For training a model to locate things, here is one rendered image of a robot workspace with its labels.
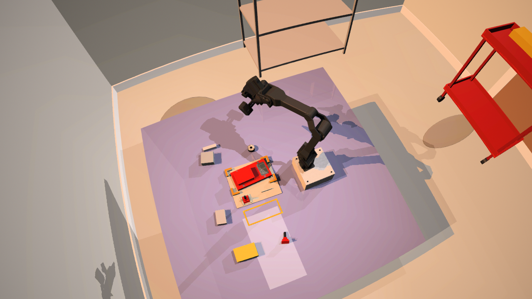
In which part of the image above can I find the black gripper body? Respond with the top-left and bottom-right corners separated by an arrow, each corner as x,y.
239,80 -> 268,116

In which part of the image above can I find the yellow curved block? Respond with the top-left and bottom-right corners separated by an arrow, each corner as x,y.
233,243 -> 258,262

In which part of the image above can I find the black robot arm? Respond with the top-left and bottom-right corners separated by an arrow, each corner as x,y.
241,76 -> 332,171

